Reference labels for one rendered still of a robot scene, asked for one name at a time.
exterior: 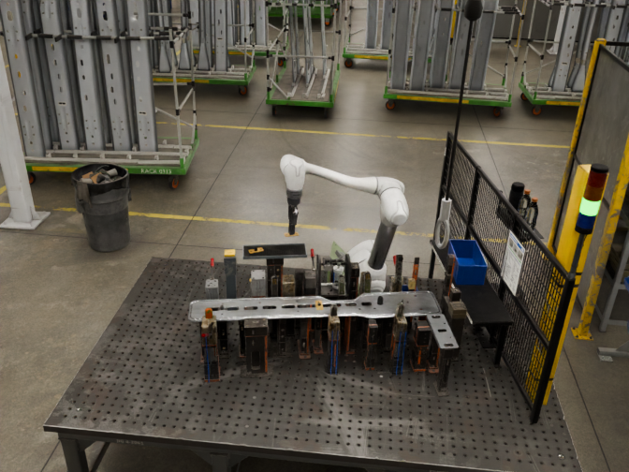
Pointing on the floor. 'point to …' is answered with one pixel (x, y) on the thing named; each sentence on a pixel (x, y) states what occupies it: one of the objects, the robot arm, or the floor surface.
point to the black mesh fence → (502, 279)
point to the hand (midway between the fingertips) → (291, 228)
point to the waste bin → (104, 204)
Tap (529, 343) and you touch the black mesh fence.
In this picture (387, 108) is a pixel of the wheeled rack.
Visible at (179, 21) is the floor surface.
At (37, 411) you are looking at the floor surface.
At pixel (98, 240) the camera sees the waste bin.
